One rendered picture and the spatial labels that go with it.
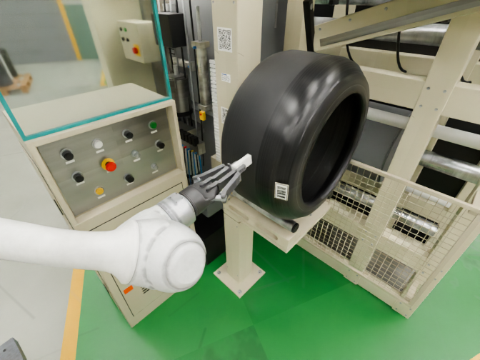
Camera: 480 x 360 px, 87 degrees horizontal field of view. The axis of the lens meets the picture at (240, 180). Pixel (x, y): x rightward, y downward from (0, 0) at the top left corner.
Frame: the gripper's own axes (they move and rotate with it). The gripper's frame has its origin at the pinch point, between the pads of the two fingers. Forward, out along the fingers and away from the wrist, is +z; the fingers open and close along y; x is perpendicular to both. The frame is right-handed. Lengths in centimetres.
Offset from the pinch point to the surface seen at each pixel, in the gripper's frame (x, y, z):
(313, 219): 49, -9, 32
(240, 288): 126, 24, 6
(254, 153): -1.3, -0.6, 5.0
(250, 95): -13.4, 8.1, 14.1
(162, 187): 37, 54, -6
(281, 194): 9.1, -11.0, 4.4
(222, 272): 125, 42, 6
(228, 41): -22.3, 30.9, 28.5
